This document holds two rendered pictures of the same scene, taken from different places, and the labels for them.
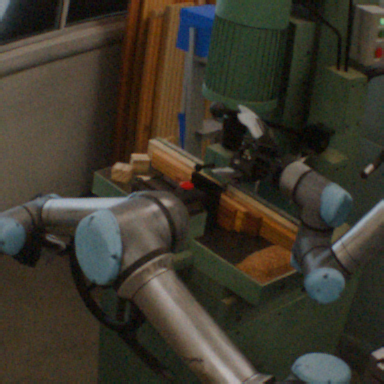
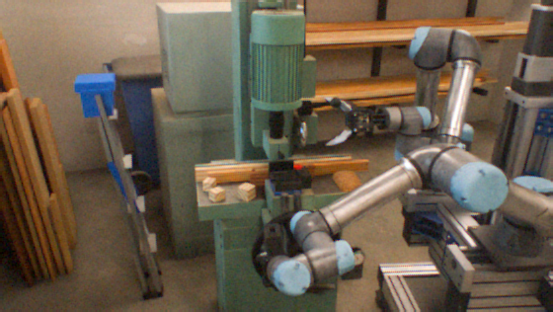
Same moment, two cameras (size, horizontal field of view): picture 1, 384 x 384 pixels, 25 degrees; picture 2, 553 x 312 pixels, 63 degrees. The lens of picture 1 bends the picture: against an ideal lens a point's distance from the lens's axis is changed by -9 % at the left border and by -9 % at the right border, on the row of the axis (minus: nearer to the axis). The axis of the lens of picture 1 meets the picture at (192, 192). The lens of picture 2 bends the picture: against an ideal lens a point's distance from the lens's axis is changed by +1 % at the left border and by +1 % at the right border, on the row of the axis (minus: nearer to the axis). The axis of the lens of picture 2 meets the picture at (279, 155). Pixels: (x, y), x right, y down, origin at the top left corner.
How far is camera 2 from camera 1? 1.67 m
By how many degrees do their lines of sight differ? 50
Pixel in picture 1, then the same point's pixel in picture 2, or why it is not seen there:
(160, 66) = (24, 148)
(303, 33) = not seen: hidden behind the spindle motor
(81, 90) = not seen: outside the picture
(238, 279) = not seen: hidden behind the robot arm
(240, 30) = (294, 49)
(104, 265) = (501, 193)
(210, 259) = (325, 198)
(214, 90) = (280, 102)
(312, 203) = (416, 121)
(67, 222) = (361, 212)
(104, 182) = (212, 207)
